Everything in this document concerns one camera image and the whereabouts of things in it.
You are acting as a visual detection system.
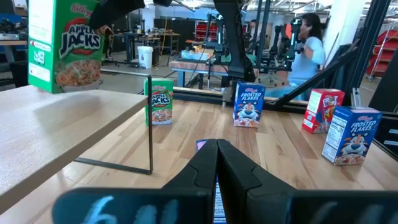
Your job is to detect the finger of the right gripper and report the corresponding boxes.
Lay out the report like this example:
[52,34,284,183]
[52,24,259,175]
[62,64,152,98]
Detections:
[88,0,146,31]

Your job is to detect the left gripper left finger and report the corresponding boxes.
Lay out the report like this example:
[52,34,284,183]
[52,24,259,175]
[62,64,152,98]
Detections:
[52,138,220,224]

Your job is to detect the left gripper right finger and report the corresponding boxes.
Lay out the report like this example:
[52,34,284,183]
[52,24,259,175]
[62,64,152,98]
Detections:
[216,138,398,224]

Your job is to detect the green Apple Jacks cereal box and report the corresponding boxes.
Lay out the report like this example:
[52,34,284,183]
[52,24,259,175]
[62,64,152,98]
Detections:
[143,77,174,127]
[27,0,108,94]

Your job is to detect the blue Frosted Flakes cereal box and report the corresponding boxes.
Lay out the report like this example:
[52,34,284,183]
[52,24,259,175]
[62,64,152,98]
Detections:
[232,81,266,128]
[321,105,383,166]

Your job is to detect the red Froot Loops cereal box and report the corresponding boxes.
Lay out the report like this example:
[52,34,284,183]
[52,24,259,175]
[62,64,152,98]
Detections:
[301,88,345,134]

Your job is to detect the red shelf bins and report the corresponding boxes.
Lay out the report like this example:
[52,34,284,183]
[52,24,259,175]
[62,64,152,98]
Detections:
[195,21,218,42]

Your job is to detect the cluttered wooden workbench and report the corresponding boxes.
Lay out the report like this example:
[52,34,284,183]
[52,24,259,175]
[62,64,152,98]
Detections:
[113,29,181,65]

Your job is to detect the white plastic bucket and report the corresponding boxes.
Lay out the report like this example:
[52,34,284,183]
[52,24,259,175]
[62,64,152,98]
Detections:
[137,45,154,70]

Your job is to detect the pale blue plastic bin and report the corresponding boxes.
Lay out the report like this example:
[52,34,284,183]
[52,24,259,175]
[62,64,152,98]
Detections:
[181,49,215,62]

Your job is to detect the background wooden table blue legs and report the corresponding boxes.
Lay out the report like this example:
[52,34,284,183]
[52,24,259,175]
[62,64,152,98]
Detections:
[169,60,261,91]

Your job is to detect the person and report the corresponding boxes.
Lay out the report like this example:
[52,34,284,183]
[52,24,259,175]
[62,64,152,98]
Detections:
[248,19,261,43]
[266,12,327,101]

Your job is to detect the red storage rack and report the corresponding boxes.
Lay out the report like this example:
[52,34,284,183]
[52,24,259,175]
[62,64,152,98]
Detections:
[366,29,398,82]

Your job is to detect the wooden shelf black metal frame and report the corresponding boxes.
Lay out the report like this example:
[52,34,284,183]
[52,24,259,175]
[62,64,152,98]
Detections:
[0,68,154,215]

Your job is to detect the black aluminium rig frame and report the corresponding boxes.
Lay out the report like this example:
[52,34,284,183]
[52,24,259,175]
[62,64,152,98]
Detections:
[138,0,398,162]

